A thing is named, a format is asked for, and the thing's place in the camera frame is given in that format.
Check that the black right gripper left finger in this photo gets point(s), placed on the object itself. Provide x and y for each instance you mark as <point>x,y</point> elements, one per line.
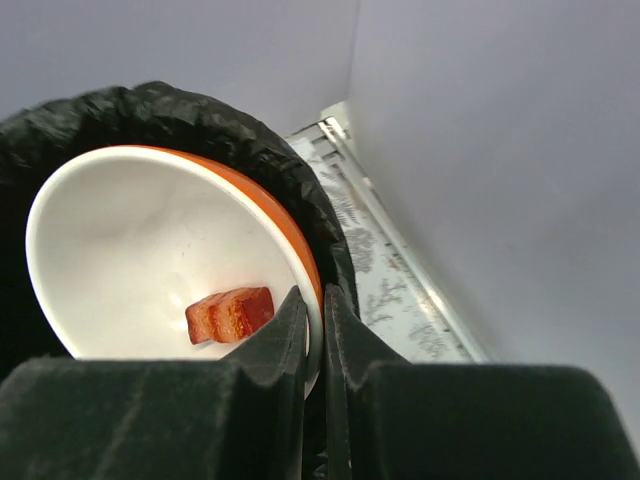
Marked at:
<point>240,417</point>

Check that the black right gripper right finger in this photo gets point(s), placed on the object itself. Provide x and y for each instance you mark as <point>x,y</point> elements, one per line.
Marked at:
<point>390,419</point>

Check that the small white bowl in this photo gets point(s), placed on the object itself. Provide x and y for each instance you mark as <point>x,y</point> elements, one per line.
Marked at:
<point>121,240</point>

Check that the small sausage piece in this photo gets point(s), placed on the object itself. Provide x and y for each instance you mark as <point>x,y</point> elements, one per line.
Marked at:
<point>230,316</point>

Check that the blue bin with black bag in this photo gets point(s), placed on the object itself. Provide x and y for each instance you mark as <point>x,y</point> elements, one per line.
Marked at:
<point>35,142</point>

